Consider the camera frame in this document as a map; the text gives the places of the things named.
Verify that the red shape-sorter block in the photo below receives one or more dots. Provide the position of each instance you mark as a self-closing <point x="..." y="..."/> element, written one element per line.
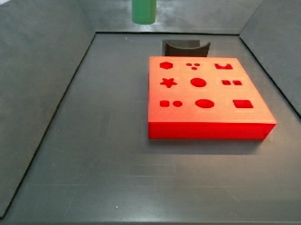
<point x="202" y="98"/>

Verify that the dark grey curved holder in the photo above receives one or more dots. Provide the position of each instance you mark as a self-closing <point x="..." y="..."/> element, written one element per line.
<point x="186" y="48"/>

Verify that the green round peg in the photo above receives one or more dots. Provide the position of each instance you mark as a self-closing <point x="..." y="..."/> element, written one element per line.
<point x="143" y="11"/>

